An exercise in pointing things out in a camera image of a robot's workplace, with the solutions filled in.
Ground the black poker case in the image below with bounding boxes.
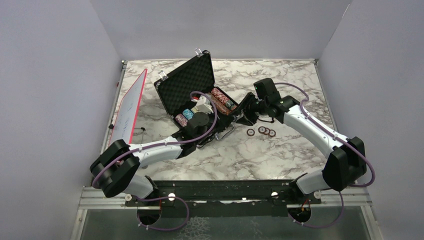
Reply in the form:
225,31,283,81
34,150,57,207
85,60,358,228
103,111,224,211
154,48,238,147

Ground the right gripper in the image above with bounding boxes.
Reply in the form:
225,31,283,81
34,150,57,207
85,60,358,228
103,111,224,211
229,92,268,127

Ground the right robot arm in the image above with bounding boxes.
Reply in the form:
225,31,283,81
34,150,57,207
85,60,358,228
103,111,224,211
233,78,369,204

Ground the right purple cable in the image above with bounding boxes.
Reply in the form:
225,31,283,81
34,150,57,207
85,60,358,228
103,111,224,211
274,82,377,229

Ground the purple cable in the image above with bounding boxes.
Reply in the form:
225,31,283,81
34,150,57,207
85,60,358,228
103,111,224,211
92,91,219,232
274,82,377,229

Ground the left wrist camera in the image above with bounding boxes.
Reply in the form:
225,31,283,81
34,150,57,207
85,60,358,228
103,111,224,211
191,95,214,114

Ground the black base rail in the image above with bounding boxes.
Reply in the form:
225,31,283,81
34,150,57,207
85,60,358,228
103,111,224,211
105,179,341,223

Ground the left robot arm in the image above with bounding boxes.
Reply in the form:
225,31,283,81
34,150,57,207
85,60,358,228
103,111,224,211
89,112,218,206

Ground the red framed whiteboard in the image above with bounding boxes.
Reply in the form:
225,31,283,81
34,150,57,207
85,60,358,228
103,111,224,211
108,69,148,146

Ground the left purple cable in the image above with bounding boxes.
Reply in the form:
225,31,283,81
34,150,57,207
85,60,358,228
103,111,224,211
92,91,219,232

